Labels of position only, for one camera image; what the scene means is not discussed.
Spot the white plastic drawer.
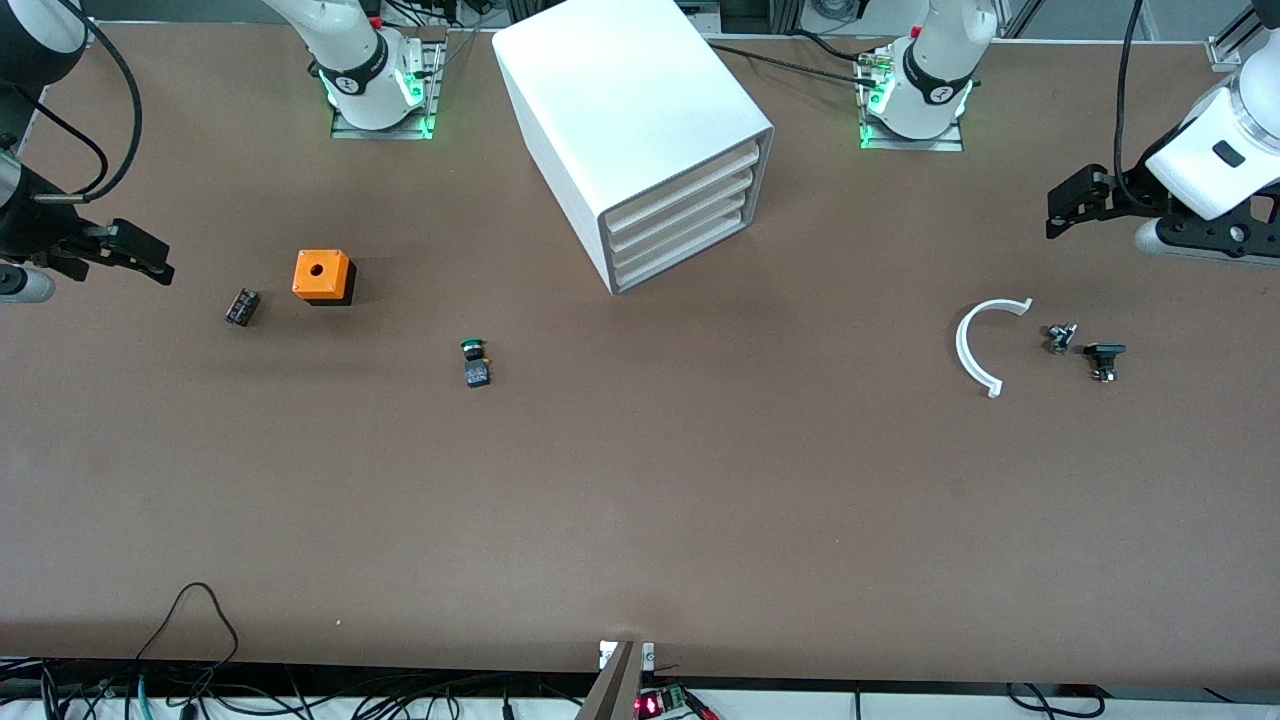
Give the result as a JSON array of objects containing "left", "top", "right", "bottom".
[
  {"left": 607, "top": 165, "right": 761, "bottom": 255},
  {"left": 609, "top": 187, "right": 755, "bottom": 273},
  {"left": 611, "top": 207, "right": 749, "bottom": 292},
  {"left": 604, "top": 143, "right": 767, "bottom": 237}
]

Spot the white drawer cabinet housing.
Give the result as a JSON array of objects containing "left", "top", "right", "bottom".
[{"left": 492, "top": 0, "right": 776, "bottom": 296}]

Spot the orange box with black base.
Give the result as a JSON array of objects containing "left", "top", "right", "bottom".
[{"left": 292, "top": 249, "right": 357, "bottom": 307}]

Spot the black cable on table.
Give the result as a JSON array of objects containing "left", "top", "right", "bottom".
[{"left": 705, "top": 42, "right": 881, "bottom": 87}]

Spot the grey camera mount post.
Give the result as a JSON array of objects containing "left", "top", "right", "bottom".
[{"left": 575, "top": 640, "right": 641, "bottom": 720}]

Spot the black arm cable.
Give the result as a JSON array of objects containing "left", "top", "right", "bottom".
[
  {"left": 0, "top": 0, "right": 144, "bottom": 201},
  {"left": 1113, "top": 0, "right": 1151, "bottom": 206}
]

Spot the circuit board with red light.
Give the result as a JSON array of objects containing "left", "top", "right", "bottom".
[{"left": 633, "top": 683, "right": 721, "bottom": 720}]

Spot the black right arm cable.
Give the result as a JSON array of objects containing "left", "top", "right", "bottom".
[{"left": 0, "top": 0, "right": 144, "bottom": 201}]

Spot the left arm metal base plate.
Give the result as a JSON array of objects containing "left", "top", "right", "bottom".
[{"left": 858, "top": 55, "right": 966, "bottom": 153}]

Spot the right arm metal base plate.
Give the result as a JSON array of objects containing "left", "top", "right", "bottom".
[{"left": 330, "top": 40, "right": 443, "bottom": 141}]

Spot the black curved cable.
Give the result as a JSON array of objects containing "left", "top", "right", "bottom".
[{"left": 1005, "top": 683, "right": 1103, "bottom": 720}]

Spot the black flat-head switch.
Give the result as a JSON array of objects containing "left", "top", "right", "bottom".
[{"left": 1084, "top": 342, "right": 1128, "bottom": 384}]

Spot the thin black looped cable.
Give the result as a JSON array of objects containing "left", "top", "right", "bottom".
[{"left": 135, "top": 583, "right": 241, "bottom": 691}]

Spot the white half ring clamp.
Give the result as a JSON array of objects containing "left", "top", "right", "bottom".
[{"left": 955, "top": 297, "right": 1034, "bottom": 399}]

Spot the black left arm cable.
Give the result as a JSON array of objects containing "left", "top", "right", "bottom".
[{"left": 1113, "top": 0, "right": 1151, "bottom": 206}]

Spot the aluminium frame profile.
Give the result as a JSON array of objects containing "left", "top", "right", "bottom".
[{"left": 1205, "top": 0, "right": 1263, "bottom": 69}]

